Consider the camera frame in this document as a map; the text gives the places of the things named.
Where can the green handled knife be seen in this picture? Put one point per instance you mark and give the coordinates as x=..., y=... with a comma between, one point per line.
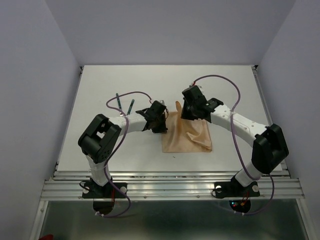
x=130, y=106

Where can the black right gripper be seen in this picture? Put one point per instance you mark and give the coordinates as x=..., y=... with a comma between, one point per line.
x=184, y=115

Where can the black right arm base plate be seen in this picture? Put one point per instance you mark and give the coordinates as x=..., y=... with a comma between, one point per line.
x=232, y=189

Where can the aluminium mounting rail frame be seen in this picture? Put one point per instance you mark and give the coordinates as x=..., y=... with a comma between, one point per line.
x=171, y=200

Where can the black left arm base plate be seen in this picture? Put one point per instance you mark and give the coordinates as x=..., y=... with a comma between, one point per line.
x=91, y=190

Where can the beige cloth napkin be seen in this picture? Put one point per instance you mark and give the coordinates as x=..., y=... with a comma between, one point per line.
x=185, y=136

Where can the red object at bottom edge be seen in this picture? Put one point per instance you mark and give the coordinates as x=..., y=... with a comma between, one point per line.
x=47, y=237

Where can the green handled fork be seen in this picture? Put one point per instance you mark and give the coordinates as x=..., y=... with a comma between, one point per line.
x=118, y=101

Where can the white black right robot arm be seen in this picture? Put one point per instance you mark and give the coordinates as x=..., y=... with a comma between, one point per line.
x=269, y=147

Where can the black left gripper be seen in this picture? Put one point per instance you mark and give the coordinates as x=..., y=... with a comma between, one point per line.
x=162, y=129

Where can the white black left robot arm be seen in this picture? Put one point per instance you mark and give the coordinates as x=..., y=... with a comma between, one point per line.
x=99, y=139

